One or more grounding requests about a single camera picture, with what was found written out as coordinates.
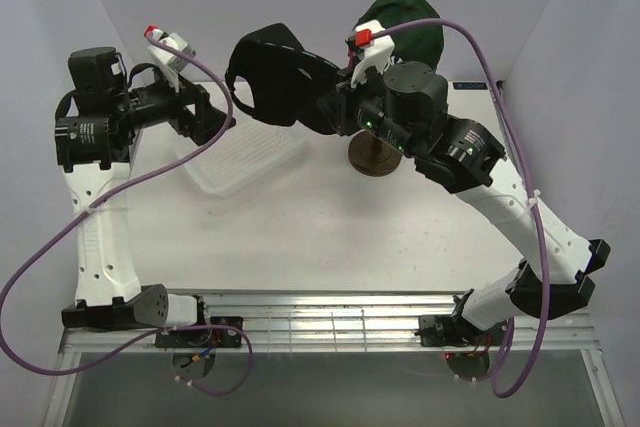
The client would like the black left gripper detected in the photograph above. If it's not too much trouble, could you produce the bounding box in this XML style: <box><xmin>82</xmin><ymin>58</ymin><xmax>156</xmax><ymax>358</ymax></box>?
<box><xmin>113</xmin><ymin>63</ymin><xmax>235</xmax><ymax>144</ymax></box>

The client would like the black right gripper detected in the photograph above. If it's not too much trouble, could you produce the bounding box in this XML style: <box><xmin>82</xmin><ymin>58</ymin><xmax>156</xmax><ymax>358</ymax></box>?
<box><xmin>314</xmin><ymin>60</ymin><xmax>417</xmax><ymax>159</ymax></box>

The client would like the black baseball cap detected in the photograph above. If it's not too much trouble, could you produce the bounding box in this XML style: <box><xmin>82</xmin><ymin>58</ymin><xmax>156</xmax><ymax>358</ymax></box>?
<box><xmin>355</xmin><ymin>0</ymin><xmax>445</xmax><ymax>71</ymax></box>

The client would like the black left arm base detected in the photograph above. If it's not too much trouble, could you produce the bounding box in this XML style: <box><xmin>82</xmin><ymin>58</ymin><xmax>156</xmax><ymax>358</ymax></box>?
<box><xmin>154</xmin><ymin>316</ymin><xmax>244</xmax><ymax>349</ymax></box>

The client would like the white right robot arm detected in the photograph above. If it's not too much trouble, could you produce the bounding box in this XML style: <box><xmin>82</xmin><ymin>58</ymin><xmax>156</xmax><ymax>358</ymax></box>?
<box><xmin>293</xmin><ymin>60</ymin><xmax>611</xmax><ymax>344</ymax></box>

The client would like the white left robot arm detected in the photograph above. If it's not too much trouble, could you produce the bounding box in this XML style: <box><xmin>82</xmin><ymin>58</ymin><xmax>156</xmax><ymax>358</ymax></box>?
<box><xmin>54</xmin><ymin>41</ymin><xmax>235</xmax><ymax>347</ymax></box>

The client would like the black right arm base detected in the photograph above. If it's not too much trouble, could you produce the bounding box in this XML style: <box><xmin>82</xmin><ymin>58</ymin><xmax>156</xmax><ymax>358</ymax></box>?
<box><xmin>414</xmin><ymin>315</ymin><xmax>512</xmax><ymax>352</ymax></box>

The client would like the white plastic basket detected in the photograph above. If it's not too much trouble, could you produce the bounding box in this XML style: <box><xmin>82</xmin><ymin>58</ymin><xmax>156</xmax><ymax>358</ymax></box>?
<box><xmin>184</xmin><ymin>120</ymin><xmax>306</xmax><ymax>198</ymax></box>

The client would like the dark wooden mannequin stand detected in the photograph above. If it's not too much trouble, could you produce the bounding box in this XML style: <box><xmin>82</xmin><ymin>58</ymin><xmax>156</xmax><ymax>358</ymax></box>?
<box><xmin>348</xmin><ymin>131</ymin><xmax>402</xmax><ymax>177</ymax></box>

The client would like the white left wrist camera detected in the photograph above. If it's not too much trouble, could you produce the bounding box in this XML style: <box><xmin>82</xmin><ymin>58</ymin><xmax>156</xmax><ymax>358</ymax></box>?
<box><xmin>144</xmin><ymin>25</ymin><xmax>196</xmax><ymax>93</ymax></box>

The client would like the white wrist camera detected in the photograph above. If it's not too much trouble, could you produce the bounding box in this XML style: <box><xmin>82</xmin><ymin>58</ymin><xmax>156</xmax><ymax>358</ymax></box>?
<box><xmin>347</xmin><ymin>20</ymin><xmax>395</xmax><ymax>89</ymax></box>
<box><xmin>144</xmin><ymin>25</ymin><xmax>196</xmax><ymax>93</ymax></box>

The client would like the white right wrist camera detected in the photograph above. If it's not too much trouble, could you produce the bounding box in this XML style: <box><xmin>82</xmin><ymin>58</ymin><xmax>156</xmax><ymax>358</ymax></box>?
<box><xmin>347</xmin><ymin>20</ymin><xmax>395</xmax><ymax>89</ymax></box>

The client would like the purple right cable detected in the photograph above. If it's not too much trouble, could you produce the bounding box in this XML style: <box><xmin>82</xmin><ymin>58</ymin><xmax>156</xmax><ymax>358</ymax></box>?
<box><xmin>372</xmin><ymin>19</ymin><xmax>549</xmax><ymax>398</ymax></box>

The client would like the purple cable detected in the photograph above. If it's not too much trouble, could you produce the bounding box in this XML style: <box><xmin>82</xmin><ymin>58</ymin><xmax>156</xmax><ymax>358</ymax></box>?
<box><xmin>0</xmin><ymin>29</ymin><xmax>254</xmax><ymax>395</ymax></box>
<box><xmin>372</xmin><ymin>19</ymin><xmax>549</xmax><ymax>398</ymax></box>

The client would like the aluminium rail frame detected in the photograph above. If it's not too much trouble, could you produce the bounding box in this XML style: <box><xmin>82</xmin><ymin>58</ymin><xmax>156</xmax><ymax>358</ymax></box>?
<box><xmin>42</xmin><ymin>80</ymin><xmax>601</xmax><ymax>427</ymax></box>

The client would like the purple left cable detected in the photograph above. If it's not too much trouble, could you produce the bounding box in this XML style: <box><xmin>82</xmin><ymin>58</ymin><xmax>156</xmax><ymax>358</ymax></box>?
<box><xmin>0</xmin><ymin>29</ymin><xmax>254</xmax><ymax>395</ymax></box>

